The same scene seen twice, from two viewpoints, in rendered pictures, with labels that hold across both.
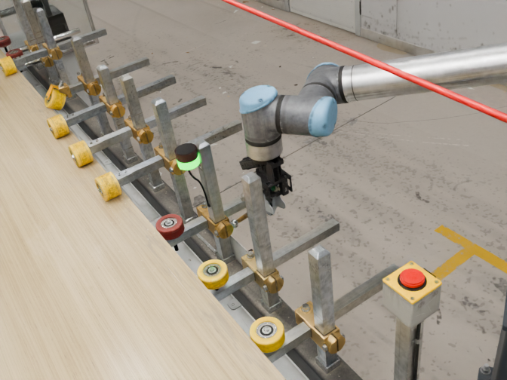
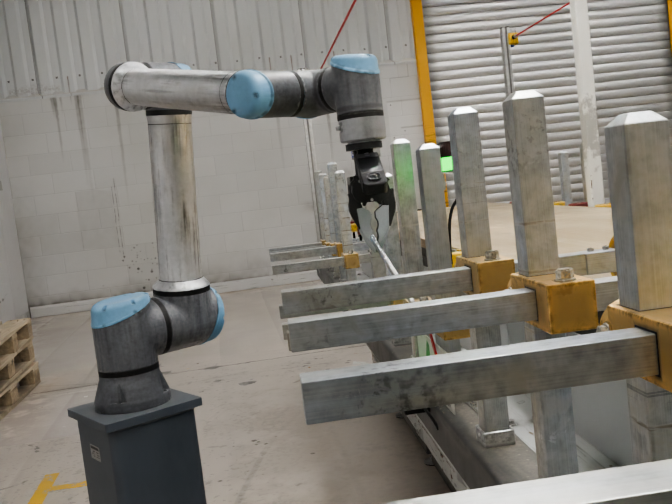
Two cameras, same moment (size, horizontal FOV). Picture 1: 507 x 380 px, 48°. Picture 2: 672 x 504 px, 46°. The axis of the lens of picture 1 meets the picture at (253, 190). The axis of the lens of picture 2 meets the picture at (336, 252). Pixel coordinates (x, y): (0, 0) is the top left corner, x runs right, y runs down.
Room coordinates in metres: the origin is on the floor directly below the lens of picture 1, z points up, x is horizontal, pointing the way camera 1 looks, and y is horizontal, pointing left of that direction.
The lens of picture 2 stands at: (2.64, 0.49, 1.09)
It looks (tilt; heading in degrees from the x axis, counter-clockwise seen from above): 5 degrees down; 203
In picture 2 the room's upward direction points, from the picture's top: 7 degrees counter-clockwise
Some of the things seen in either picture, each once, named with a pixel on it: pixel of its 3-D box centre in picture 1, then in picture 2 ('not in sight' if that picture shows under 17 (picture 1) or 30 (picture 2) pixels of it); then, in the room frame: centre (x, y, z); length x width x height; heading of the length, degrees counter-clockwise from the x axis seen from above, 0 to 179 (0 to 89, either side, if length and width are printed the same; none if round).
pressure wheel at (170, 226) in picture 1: (172, 235); not in sight; (1.29, 0.26, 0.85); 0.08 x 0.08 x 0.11
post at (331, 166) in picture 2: not in sight; (338, 223); (-0.22, -0.71, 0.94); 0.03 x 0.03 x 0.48; 28
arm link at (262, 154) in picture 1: (265, 145); (360, 131); (1.19, -0.05, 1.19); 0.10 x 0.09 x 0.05; 118
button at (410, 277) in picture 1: (412, 279); not in sight; (0.65, -0.24, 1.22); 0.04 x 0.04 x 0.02
